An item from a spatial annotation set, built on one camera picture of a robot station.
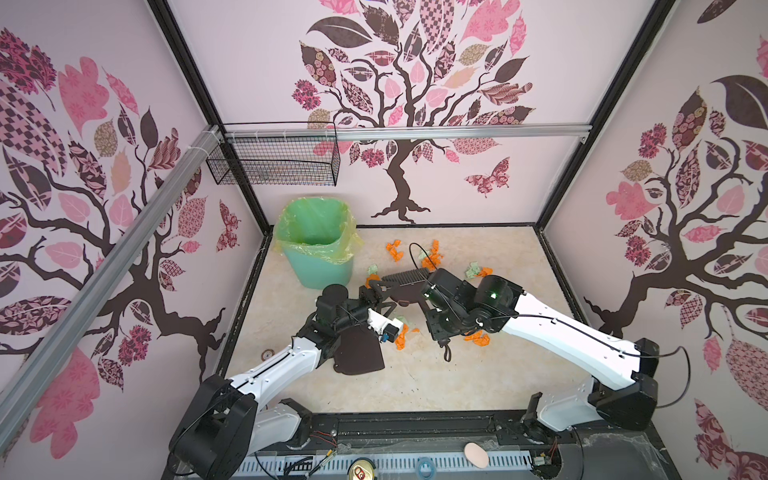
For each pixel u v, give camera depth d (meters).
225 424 0.40
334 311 0.62
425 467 0.70
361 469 0.60
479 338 0.88
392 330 0.67
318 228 1.03
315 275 1.00
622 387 0.41
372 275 1.04
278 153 0.95
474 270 1.06
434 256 1.10
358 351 0.88
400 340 0.89
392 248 1.14
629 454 0.71
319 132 0.92
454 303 0.50
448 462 0.70
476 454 0.70
